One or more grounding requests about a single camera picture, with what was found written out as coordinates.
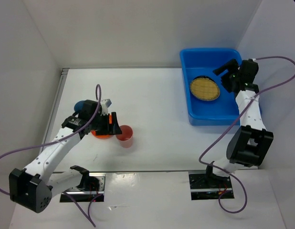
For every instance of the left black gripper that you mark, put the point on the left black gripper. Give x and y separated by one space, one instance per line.
113 128

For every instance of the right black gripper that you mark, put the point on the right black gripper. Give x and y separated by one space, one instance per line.
231 64

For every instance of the pink plastic cup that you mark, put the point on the pink plastic cup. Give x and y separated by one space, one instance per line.
126 137

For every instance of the black plastic plate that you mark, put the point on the black plastic plate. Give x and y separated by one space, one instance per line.
205 77

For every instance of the green-rimmed bamboo tray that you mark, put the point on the green-rimmed bamboo tray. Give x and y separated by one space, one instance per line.
204 89

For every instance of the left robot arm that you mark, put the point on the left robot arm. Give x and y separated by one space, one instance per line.
34 186

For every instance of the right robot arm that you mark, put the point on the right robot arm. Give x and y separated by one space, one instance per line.
249 145

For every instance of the blue plastic bin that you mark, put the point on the blue plastic bin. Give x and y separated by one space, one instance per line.
202 61

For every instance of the orange plastic plate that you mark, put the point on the orange plastic plate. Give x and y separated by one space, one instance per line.
101 136

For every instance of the blue plastic cup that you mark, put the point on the blue plastic cup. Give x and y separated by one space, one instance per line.
78 106

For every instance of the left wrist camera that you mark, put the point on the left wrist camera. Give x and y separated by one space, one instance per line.
105 104

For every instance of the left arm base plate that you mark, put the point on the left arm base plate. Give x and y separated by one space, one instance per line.
90 188

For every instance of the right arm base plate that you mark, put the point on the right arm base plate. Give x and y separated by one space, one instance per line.
201 189

